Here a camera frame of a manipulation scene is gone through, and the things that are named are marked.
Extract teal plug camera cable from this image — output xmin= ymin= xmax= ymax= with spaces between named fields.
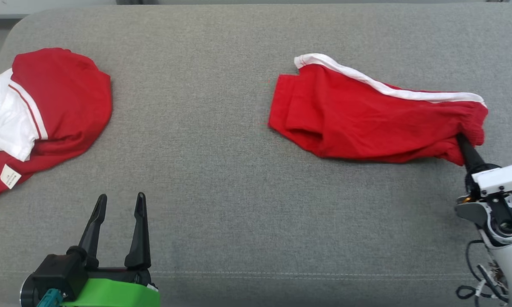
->
xmin=36 ymin=288 xmax=65 ymax=307

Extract red shorts with white stripe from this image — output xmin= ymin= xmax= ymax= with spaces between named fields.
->
xmin=268 ymin=53 xmax=489 ymax=166

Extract grey fabric sofa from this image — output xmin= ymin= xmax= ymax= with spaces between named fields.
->
xmin=0 ymin=3 xmax=512 ymax=307

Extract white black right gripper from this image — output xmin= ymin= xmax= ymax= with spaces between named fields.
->
xmin=456 ymin=133 xmax=512 ymax=201

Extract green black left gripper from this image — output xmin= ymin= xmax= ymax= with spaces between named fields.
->
xmin=62 ymin=191 xmax=161 ymax=307

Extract red white basketball jersey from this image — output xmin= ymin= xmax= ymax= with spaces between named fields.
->
xmin=0 ymin=47 xmax=113 ymax=208

